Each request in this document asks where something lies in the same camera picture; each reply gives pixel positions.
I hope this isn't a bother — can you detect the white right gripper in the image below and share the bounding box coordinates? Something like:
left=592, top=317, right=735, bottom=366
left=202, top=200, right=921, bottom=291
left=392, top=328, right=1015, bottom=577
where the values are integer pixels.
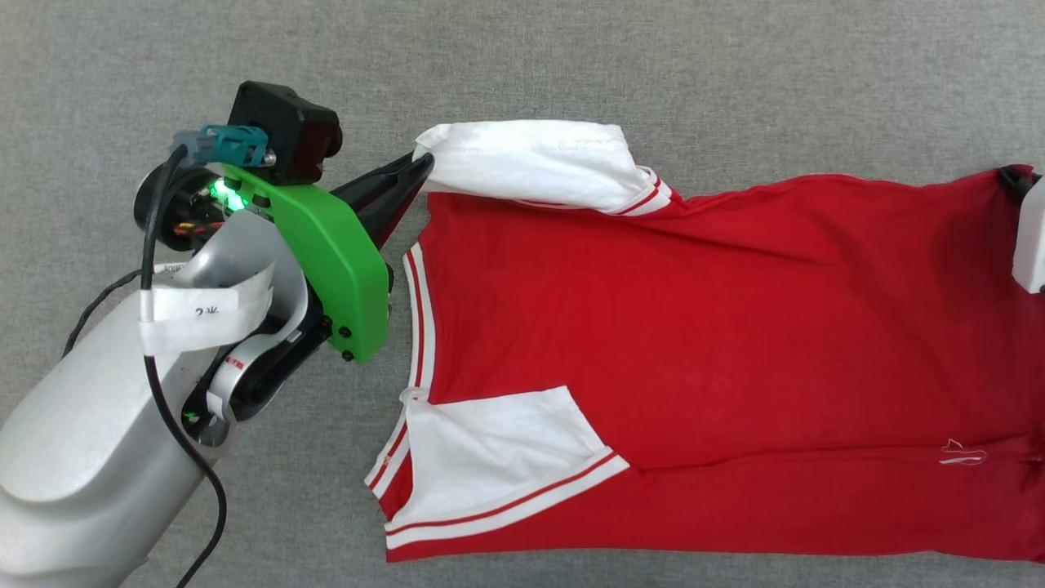
left=997, top=163, right=1045, bottom=294

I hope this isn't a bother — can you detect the black cable with teal plug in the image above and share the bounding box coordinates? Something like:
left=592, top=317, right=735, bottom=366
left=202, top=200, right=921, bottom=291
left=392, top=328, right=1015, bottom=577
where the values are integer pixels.
left=61, top=122, right=274, bottom=588

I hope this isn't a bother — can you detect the white flat ribbon cable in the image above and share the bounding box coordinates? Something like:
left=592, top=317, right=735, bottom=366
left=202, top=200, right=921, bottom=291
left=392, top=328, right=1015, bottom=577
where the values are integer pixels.
left=204, top=278, right=313, bottom=448

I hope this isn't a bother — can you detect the white paper label tag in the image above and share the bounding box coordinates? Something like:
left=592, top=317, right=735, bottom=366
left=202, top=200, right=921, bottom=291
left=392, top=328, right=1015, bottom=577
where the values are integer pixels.
left=138, top=261, right=276, bottom=357

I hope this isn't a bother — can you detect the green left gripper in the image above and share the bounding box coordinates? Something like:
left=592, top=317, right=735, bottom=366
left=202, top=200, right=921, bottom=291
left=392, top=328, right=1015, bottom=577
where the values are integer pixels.
left=134, top=152, right=434, bottom=364

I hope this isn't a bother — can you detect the red white basketball jersey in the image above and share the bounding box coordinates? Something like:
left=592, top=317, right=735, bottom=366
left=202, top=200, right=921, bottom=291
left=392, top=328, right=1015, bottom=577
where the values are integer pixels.
left=363, top=120, right=1045, bottom=564

